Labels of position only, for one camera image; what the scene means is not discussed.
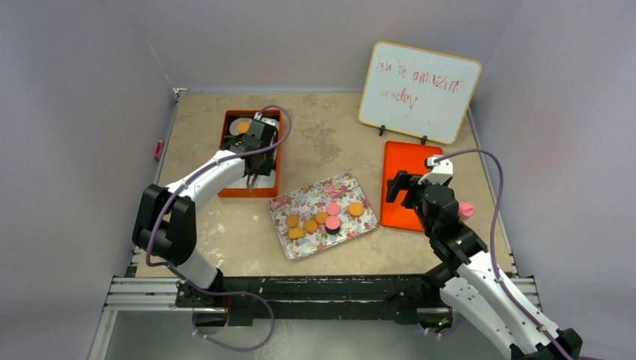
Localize pink eraser cap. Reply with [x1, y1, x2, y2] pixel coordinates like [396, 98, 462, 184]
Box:
[458, 202, 475, 221]

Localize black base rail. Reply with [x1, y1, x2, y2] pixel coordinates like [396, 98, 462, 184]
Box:
[175, 265, 452, 326]

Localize round orange cookie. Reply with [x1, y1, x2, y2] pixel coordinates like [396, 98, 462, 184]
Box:
[236, 121, 251, 134]
[285, 214, 300, 228]

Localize metal serving tongs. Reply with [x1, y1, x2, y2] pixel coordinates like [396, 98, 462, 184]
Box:
[246, 174, 259, 192]

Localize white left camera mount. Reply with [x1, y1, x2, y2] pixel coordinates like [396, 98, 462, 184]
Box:
[253, 112, 279, 128]

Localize orange cookie box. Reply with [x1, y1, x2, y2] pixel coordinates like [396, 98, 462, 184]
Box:
[218, 109, 285, 198]

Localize white paper cup back left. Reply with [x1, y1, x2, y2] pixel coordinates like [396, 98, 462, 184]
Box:
[229, 118, 252, 136]

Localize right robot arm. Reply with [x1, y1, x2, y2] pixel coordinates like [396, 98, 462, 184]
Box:
[385, 170, 583, 359]

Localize orange box lid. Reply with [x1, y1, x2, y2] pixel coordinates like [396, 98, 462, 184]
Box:
[379, 141, 443, 232]

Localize red wall clip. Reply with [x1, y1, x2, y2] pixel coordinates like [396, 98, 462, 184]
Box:
[153, 140, 164, 162]

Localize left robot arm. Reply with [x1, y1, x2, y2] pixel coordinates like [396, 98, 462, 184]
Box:
[132, 118, 279, 307]

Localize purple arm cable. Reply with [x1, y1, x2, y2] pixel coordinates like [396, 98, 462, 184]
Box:
[144, 104, 293, 353]
[434, 148, 578, 360]

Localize white dry-erase board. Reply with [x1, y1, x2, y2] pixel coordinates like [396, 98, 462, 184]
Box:
[358, 41, 482, 145]

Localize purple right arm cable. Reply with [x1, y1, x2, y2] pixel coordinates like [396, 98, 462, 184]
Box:
[434, 148, 578, 360]

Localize pink round cookie middle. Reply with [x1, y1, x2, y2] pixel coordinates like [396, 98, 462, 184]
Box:
[325, 202, 341, 216]

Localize black round cookie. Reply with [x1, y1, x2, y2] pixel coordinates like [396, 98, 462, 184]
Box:
[325, 227, 341, 235]

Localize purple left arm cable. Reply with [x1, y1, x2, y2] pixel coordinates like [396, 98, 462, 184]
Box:
[144, 104, 293, 353]

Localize round orange cookie top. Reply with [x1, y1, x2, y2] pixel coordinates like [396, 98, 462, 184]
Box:
[236, 121, 251, 134]

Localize floral serving tray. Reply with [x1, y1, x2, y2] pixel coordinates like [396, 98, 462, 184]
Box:
[268, 172, 379, 260]

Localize square orange biscuit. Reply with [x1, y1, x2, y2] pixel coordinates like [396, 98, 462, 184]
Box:
[287, 227, 305, 240]

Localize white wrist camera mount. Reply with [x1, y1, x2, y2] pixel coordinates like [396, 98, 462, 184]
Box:
[418, 155, 454, 186]

